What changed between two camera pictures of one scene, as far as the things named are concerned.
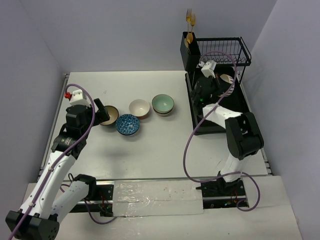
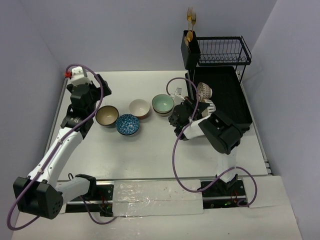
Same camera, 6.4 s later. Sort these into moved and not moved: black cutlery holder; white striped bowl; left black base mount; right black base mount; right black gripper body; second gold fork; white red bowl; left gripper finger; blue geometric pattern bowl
Moved: left gripper finger; white striped bowl; right black gripper body
Not moved: second gold fork; white red bowl; left black base mount; black cutlery holder; right black base mount; blue geometric pattern bowl
